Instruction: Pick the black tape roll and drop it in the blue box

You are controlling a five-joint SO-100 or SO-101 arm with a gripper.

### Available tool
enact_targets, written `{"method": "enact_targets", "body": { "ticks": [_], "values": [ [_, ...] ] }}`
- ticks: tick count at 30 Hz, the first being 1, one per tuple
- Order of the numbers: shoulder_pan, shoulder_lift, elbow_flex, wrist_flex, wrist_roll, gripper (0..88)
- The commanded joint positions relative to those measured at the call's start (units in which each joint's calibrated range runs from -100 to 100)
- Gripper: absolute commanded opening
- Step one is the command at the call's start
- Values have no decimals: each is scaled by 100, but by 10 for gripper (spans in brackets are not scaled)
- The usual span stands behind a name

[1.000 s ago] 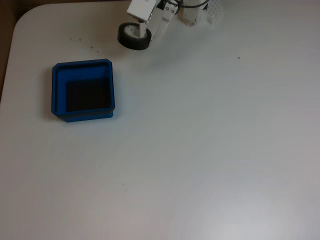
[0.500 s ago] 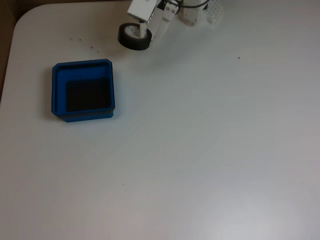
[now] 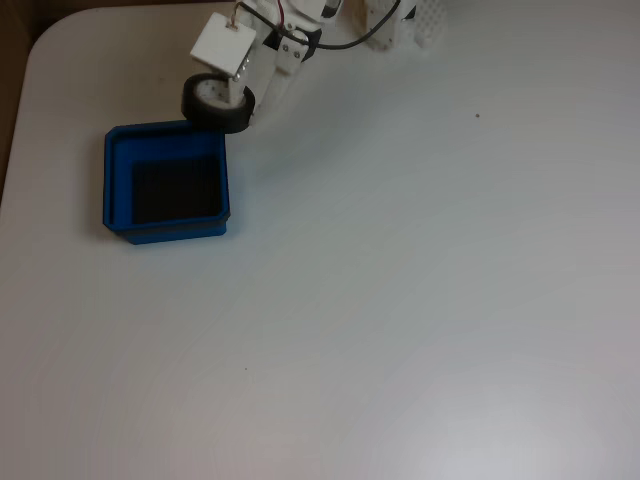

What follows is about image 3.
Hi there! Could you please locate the black tape roll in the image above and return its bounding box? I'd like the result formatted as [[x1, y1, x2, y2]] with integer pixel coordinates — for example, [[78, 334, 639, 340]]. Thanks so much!
[[180, 73, 257, 135]]

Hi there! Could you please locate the blue square box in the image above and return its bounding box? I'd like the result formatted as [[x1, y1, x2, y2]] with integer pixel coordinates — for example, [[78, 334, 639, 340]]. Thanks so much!
[[101, 119, 232, 247]]

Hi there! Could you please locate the white square camera box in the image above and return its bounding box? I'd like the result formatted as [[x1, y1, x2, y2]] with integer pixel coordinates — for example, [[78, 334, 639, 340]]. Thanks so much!
[[189, 12, 257, 84]]

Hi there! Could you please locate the black cable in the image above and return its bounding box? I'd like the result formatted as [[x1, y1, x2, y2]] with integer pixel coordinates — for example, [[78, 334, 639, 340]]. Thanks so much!
[[304, 0, 404, 51]]

